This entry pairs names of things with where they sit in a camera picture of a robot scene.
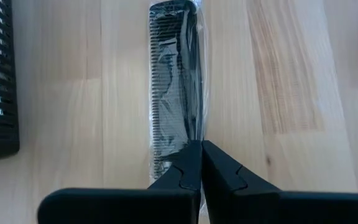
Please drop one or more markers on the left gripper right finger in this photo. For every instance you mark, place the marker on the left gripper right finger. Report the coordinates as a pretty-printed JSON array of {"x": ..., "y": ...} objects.
[{"x": 222, "y": 186}]

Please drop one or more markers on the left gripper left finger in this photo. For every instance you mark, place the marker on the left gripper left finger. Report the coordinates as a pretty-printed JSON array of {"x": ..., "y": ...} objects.
[{"x": 185, "y": 180}]

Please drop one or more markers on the black comb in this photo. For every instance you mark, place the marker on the black comb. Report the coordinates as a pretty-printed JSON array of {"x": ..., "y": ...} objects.
[{"x": 176, "y": 77}]

